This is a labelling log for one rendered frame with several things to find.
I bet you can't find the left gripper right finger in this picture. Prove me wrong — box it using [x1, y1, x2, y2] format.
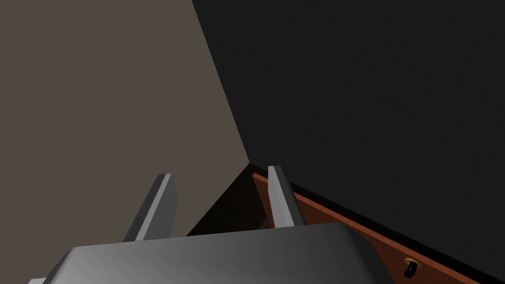
[267, 165, 307, 229]

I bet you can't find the black and brass door handle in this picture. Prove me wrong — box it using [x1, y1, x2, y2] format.
[404, 258, 423, 279]

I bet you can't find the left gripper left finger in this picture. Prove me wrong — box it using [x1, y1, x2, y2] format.
[122, 173, 178, 243]

